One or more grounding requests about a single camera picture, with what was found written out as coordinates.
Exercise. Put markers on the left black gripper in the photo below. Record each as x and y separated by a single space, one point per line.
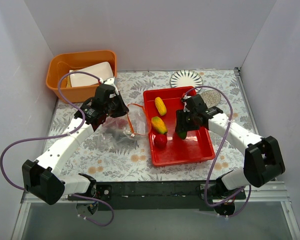
119 107

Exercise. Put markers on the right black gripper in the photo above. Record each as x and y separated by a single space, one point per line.
181 122

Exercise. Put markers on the purple grape bunch toy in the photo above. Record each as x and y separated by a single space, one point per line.
118 123

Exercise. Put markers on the green orange mango toy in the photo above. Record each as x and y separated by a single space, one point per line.
182 135

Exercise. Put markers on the yellow orange mango toy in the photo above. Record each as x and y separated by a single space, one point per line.
159 125

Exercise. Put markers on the yellow corn cob toy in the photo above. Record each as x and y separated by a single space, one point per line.
160 106

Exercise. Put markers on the clear zip top bag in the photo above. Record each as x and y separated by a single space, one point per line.
139 125

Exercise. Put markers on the red apple toy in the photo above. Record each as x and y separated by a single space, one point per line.
160 141

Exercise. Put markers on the grey fish toy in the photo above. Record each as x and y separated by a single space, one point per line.
121 137

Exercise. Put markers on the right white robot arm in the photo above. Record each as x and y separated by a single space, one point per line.
263 159

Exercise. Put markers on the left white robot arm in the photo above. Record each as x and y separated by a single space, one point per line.
42 176

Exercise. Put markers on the red plastic tray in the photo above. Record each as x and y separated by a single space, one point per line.
196 147

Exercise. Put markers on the speckled grey round dish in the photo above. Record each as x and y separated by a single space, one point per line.
211 98

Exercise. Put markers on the striped round plate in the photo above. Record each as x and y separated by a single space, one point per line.
185 78

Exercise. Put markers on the white rectangular dish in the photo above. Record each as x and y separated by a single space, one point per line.
102 70

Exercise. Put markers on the yellow item in tub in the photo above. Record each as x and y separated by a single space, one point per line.
66 82

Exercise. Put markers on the orange plastic tub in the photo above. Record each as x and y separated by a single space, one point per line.
63 63

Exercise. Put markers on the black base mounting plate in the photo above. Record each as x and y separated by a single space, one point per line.
153 195

